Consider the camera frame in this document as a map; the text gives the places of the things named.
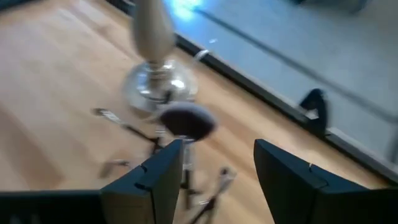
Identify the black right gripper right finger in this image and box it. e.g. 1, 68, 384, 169
253, 138, 398, 224

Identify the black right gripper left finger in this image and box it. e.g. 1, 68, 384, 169
0, 138, 185, 224

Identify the large fluffy powder brush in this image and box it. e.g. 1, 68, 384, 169
158, 101, 218, 211

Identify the silver table lamp white shade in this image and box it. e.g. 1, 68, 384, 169
122, 0, 200, 113

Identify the black frame clamp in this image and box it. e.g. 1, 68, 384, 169
298, 88, 330, 138

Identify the black aluminium table frame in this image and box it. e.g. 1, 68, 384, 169
105, 0, 398, 186

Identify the white lamp cord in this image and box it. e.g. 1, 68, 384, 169
193, 49, 211, 62

